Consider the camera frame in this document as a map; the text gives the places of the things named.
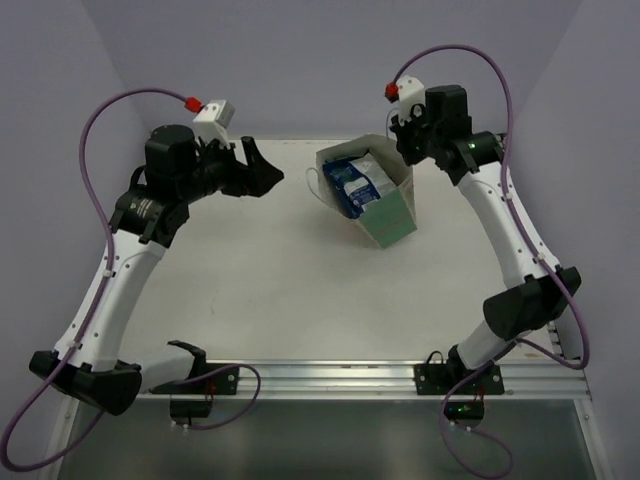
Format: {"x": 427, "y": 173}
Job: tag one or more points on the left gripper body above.
{"x": 238, "y": 170}

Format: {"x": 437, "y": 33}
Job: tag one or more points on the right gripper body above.
{"x": 416, "y": 139}

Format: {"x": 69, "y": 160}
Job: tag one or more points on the blue white snack bag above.
{"x": 358, "y": 182}

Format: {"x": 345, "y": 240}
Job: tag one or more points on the green paper bag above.
{"x": 389, "y": 219}

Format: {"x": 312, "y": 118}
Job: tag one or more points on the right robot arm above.
{"x": 535, "y": 281}

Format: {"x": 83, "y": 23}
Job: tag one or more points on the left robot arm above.
{"x": 180, "y": 169}

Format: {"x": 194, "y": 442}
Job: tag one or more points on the left black control box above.
{"x": 186, "y": 410}

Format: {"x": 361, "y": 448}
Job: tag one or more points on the black control box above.
{"x": 186, "y": 410}
{"x": 467, "y": 412}

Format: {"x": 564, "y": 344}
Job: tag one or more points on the right black control box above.
{"x": 467, "y": 412}

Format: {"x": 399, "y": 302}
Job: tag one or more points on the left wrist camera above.
{"x": 211, "y": 120}

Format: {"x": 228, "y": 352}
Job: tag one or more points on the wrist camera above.
{"x": 211, "y": 120}
{"x": 408, "y": 95}

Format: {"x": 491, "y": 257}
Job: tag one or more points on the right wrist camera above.
{"x": 408, "y": 95}

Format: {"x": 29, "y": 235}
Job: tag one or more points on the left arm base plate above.
{"x": 223, "y": 383}

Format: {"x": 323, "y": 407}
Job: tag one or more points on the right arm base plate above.
{"x": 433, "y": 379}

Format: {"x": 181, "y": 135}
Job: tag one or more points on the aluminium rail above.
{"x": 393, "y": 380}

